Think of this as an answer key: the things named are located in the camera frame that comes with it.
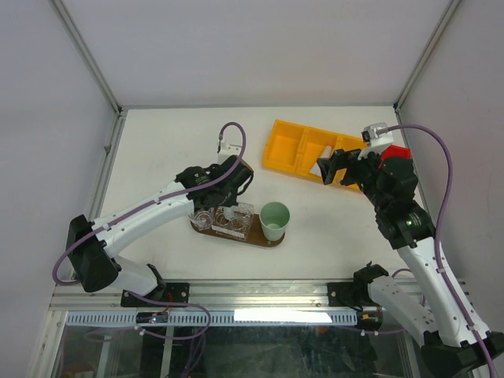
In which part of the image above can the white toothpaste tube black cap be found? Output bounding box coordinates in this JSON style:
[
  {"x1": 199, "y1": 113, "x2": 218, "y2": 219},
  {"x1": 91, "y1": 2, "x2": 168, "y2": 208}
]
[{"x1": 222, "y1": 206, "x2": 235, "y2": 221}]

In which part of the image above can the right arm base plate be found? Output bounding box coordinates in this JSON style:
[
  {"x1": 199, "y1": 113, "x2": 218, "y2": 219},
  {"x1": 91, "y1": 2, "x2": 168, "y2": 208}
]
[{"x1": 326, "y1": 281, "x2": 377, "y2": 311}]

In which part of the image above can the clear glass holder block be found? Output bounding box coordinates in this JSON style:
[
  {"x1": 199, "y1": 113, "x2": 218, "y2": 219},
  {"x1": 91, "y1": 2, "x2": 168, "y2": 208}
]
[{"x1": 212, "y1": 202, "x2": 254, "y2": 239}]

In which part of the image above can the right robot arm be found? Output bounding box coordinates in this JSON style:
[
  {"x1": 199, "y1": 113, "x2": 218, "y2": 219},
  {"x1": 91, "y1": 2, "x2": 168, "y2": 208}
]
[{"x1": 317, "y1": 150, "x2": 503, "y2": 377}]

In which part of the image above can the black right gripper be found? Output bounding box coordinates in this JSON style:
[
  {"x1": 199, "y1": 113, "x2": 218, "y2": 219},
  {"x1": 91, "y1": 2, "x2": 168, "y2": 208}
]
[{"x1": 317, "y1": 143, "x2": 388, "y2": 212}]

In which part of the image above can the red plastic bin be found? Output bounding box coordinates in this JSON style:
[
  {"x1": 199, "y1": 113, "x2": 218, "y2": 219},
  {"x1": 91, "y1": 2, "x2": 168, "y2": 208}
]
[{"x1": 380, "y1": 145, "x2": 411, "y2": 169}]

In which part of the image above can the clear glass tumbler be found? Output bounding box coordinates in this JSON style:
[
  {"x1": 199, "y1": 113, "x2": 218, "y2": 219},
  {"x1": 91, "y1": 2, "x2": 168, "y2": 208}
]
[{"x1": 188, "y1": 209, "x2": 215, "y2": 231}]

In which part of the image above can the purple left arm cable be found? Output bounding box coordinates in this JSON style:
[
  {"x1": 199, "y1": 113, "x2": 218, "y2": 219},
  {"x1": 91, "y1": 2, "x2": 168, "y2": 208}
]
[{"x1": 52, "y1": 122, "x2": 248, "y2": 287}]

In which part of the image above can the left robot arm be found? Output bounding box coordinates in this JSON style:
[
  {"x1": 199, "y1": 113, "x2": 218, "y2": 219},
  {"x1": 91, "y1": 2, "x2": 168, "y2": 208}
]
[{"x1": 67, "y1": 155, "x2": 254, "y2": 306}]

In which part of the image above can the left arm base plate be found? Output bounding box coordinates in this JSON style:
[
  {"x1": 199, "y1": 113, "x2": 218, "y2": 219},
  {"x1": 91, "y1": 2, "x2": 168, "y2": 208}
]
[{"x1": 120, "y1": 281, "x2": 190, "y2": 308}]

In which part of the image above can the white cable duct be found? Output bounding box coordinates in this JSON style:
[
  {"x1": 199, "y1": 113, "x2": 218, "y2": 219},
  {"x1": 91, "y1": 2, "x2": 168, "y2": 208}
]
[{"x1": 66, "y1": 309, "x2": 358, "y2": 328}]

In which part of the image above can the wooden oval tray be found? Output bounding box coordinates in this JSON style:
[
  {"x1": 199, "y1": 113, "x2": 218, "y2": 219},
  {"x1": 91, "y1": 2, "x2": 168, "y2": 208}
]
[{"x1": 191, "y1": 214, "x2": 286, "y2": 248}]

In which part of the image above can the green plastic cup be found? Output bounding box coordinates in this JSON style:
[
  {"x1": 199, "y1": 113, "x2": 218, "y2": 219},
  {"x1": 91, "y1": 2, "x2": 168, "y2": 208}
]
[{"x1": 259, "y1": 202, "x2": 291, "y2": 242}]

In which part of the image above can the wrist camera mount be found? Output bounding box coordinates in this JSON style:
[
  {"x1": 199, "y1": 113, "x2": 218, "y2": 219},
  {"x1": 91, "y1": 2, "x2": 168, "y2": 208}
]
[
  {"x1": 361, "y1": 123, "x2": 394, "y2": 154},
  {"x1": 217, "y1": 135, "x2": 242, "y2": 164}
]

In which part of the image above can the yellow bin left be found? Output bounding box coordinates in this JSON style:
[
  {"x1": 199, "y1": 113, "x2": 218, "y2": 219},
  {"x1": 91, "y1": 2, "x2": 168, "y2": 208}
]
[{"x1": 262, "y1": 120, "x2": 307, "y2": 174}]

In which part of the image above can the yellow bin middle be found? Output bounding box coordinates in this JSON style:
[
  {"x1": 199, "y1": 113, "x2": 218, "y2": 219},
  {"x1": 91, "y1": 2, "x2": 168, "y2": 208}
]
[{"x1": 296, "y1": 128, "x2": 338, "y2": 180}]

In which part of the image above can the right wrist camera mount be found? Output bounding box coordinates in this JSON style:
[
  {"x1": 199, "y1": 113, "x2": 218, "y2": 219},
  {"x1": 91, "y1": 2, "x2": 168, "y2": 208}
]
[{"x1": 361, "y1": 123, "x2": 394, "y2": 154}]

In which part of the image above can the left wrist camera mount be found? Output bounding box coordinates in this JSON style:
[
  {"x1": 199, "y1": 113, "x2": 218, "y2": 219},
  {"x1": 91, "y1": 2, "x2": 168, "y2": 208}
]
[{"x1": 217, "y1": 135, "x2": 242, "y2": 164}]

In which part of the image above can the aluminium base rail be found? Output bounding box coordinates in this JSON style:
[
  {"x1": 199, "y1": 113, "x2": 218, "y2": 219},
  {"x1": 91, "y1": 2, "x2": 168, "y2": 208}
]
[{"x1": 50, "y1": 279, "x2": 336, "y2": 311}]

